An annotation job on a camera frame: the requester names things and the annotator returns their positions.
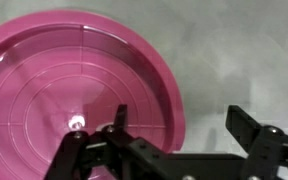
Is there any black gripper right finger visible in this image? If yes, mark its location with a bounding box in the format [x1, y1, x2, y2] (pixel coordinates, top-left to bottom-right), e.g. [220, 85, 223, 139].
[225, 104, 288, 180]

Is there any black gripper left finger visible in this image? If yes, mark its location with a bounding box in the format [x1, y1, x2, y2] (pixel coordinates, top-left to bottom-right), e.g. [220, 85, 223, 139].
[43, 104, 172, 180]

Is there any pink round plastic lid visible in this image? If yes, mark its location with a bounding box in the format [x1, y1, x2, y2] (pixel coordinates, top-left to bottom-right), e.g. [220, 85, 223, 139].
[0, 9, 186, 180]

